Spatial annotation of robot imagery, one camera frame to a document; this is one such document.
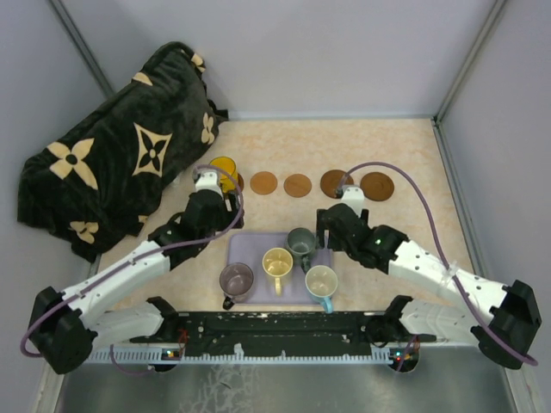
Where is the yellow glass mug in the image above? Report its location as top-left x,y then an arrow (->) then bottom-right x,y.
209,156 -> 238,193

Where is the grey ceramic mug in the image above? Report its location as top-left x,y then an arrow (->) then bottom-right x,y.
286,227 -> 318,273

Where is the dark brown coaster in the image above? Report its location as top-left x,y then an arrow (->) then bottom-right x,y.
238,173 -> 245,192
320,170 -> 345,199
360,172 -> 394,201

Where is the white mug blue handle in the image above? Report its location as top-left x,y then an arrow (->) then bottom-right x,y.
305,265 -> 338,313

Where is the light brown coaster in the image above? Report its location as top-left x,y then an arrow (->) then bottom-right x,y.
283,174 -> 312,198
250,171 -> 278,195

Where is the purple glass mug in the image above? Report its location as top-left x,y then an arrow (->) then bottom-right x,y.
219,262 -> 254,311

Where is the cream yellow mug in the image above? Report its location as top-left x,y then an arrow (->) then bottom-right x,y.
262,248 -> 294,297

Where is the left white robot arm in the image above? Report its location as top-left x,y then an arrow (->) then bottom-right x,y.
19,164 -> 244,374

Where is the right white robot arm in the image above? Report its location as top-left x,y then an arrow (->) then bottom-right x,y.
316,186 -> 542,370

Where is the lavender plastic tray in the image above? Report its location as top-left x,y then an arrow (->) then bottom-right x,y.
227,232 -> 332,305

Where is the black floral plush blanket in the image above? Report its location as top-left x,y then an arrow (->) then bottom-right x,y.
17,41 -> 228,261

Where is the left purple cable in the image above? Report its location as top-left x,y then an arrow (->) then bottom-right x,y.
20,163 -> 245,379

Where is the purple cable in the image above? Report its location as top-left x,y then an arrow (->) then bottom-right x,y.
335,161 -> 539,373
20,163 -> 245,379

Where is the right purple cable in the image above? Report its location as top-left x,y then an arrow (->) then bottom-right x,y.
335,161 -> 539,373

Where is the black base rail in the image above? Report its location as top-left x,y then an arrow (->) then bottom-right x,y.
131,311 -> 412,357

